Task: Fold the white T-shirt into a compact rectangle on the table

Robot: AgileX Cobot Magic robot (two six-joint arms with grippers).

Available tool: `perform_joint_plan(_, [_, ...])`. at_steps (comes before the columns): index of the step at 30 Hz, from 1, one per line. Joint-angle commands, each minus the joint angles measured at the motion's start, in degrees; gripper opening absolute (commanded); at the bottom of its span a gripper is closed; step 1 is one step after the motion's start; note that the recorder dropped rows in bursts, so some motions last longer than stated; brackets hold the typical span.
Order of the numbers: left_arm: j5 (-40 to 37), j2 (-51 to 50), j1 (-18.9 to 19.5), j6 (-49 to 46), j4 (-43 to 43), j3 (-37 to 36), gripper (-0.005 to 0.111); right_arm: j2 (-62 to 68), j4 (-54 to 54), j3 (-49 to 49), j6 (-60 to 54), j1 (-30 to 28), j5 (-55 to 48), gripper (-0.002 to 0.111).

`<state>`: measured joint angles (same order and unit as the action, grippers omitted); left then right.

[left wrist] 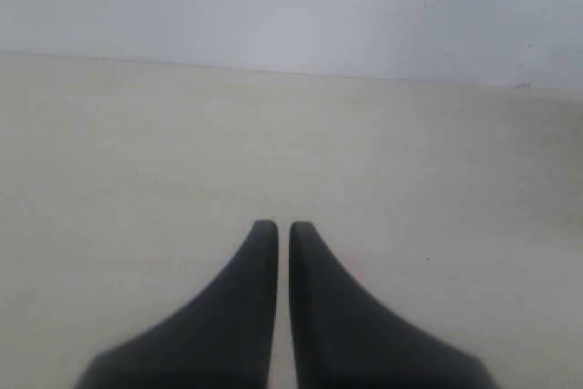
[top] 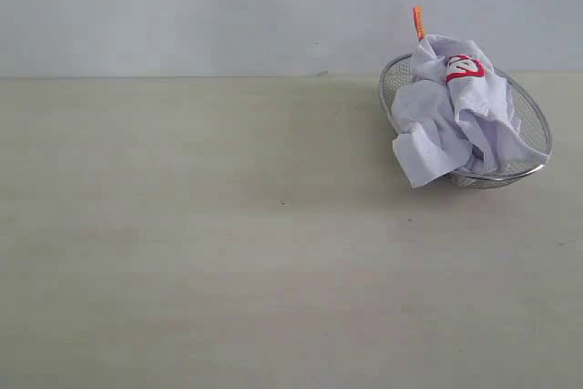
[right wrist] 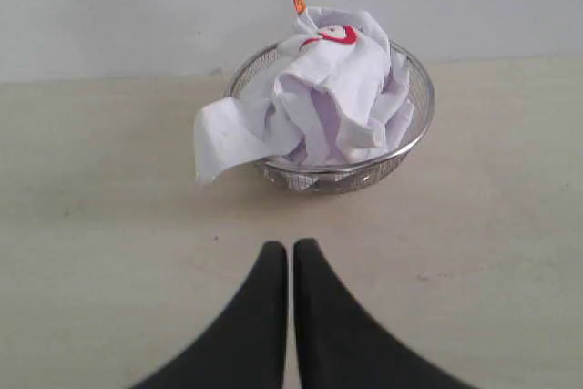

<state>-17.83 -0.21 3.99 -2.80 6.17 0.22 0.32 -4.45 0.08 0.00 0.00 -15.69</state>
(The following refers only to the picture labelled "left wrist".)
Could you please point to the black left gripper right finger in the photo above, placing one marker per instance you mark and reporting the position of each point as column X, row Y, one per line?
column 344, row 338

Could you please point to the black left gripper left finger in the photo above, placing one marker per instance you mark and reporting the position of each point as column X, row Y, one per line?
column 220, row 339

